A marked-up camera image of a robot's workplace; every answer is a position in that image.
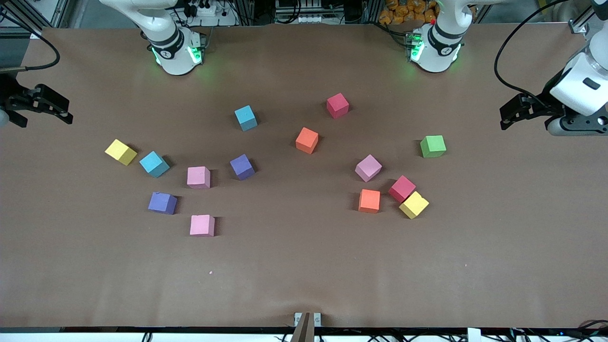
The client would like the light blue foam cube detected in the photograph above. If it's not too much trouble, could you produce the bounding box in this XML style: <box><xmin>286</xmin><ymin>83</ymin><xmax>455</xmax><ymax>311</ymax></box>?
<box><xmin>139</xmin><ymin>151</ymin><xmax>170</xmax><ymax>179</ymax></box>
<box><xmin>234</xmin><ymin>105</ymin><xmax>258</xmax><ymax>132</ymax></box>

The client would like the green foam cube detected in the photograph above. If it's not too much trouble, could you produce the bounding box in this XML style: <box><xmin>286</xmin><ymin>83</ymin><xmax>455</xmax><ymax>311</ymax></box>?
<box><xmin>420</xmin><ymin>135</ymin><xmax>447</xmax><ymax>159</ymax></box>

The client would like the large table cover sheet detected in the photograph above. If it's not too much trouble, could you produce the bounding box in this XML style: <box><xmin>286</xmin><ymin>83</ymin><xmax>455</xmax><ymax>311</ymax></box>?
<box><xmin>0</xmin><ymin>24</ymin><xmax>608</xmax><ymax>329</ymax></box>

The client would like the red foam cube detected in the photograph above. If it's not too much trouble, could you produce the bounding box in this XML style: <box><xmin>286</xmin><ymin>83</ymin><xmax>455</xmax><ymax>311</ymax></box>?
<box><xmin>326</xmin><ymin>93</ymin><xmax>350</xmax><ymax>119</ymax></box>
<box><xmin>389</xmin><ymin>175</ymin><xmax>417</xmax><ymax>203</ymax></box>

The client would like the yellow foam cube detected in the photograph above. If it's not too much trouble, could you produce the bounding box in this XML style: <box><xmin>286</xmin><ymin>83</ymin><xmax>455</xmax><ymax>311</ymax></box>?
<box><xmin>399</xmin><ymin>191</ymin><xmax>430</xmax><ymax>219</ymax></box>
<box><xmin>104</xmin><ymin>139</ymin><xmax>138</xmax><ymax>166</ymax></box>

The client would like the light pink foam cube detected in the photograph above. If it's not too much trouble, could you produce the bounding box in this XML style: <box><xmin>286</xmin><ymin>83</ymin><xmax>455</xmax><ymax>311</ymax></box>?
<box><xmin>187</xmin><ymin>166</ymin><xmax>211</xmax><ymax>190</ymax></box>
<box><xmin>190</xmin><ymin>215</ymin><xmax>215</xmax><ymax>237</ymax></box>
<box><xmin>355</xmin><ymin>154</ymin><xmax>383</xmax><ymax>183</ymax></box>

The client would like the orange snack bag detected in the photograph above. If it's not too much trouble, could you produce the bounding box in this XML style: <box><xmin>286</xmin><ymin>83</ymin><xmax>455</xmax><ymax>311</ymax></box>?
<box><xmin>379</xmin><ymin>0</ymin><xmax>440</xmax><ymax>25</ymax></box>

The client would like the orange foam cube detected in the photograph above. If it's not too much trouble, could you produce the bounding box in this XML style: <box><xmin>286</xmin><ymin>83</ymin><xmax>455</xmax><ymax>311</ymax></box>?
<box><xmin>358</xmin><ymin>189</ymin><xmax>381</xmax><ymax>214</ymax></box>
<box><xmin>295</xmin><ymin>127</ymin><xmax>319</xmax><ymax>155</ymax></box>

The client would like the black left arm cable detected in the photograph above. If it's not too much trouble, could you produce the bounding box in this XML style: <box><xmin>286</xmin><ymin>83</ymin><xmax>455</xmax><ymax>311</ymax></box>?
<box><xmin>494</xmin><ymin>0</ymin><xmax>573</xmax><ymax>114</ymax></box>

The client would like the aluminium frame beam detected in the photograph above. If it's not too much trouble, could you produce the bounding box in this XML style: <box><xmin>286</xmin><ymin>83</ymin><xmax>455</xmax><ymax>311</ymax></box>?
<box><xmin>568</xmin><ymin>0</ymin><xmax>594</xmax><ymax>35</ymax></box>
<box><xmin>0</xmin><ymin>0</ymin><xmax>72</xmax><ymax>38</ymax></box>

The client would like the purple foam cube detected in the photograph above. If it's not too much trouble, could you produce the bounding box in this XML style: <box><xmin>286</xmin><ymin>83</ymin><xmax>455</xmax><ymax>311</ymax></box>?
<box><xmin>148</xmin><ymin>192</ymin><xmax>178</xmax><ymax>215</ymax></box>
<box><xmin>230</xmin><ymin>154</ymin><xmax>256</xmax><ymax>181</ymax></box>

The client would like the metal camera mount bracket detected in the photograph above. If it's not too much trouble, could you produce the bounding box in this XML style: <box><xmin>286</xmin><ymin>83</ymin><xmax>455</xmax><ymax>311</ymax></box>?
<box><xmin>291</xmin><ymin>312</ymin><xmax>322</xmax><ymax>342</ymax></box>

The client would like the black cable bundle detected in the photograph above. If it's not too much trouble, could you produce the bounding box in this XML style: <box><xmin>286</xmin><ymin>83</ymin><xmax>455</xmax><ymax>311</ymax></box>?
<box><xmin>484</xmin><ymin>319</ymin><xmax>608</xmax><ymax>342</ymax></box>

